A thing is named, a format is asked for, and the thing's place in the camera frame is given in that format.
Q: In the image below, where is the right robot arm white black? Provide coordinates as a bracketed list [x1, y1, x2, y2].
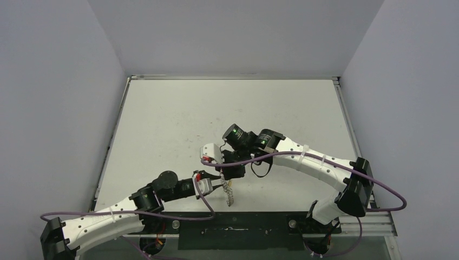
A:
[212, 124, 373, 232]

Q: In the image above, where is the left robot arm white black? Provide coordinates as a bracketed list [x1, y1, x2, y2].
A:
[40, 171, 221, 259]

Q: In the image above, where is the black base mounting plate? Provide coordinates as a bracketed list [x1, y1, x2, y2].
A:
[138, 211, 342, 254]

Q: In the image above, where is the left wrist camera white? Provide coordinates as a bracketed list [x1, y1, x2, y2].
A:
[192, 171, 214, 199]

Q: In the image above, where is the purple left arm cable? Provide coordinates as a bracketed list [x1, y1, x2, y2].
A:
[40, 177, 217, 260]

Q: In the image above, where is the metal disc with key rings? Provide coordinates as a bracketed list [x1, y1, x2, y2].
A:
[220, 173, 234, 207]

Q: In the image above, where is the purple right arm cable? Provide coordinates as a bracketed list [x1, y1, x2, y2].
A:
[200, 151, 408, 258]

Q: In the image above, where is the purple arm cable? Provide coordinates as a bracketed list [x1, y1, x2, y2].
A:
[40, 177, 217, 260]
[200, 151, 408, 258]

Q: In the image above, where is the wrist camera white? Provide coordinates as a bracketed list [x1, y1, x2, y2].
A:
[200, 143, 224, 164]
[192, 171, 214, 199]

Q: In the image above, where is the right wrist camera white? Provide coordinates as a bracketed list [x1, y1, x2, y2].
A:
[200, 143, 224, 164]

